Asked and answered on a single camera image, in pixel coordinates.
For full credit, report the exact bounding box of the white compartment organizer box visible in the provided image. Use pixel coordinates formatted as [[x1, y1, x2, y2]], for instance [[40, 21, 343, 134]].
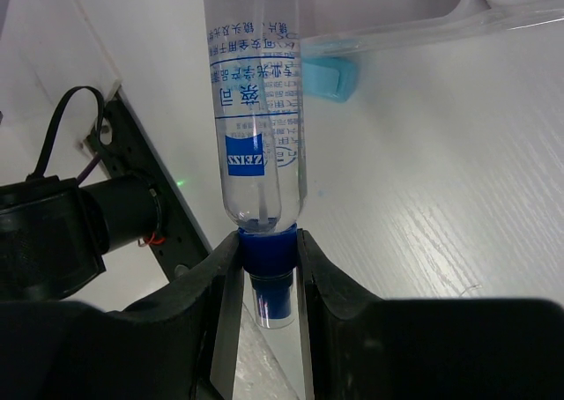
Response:
[[300, 0, 561, 44]]

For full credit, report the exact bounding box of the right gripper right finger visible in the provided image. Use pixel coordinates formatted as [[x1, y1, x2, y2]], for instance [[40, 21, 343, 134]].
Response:
[[297, 230, 563, 399]]

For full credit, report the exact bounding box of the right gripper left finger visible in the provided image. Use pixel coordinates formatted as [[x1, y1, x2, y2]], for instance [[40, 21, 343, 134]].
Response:
[[1, 233, 242, 399]]

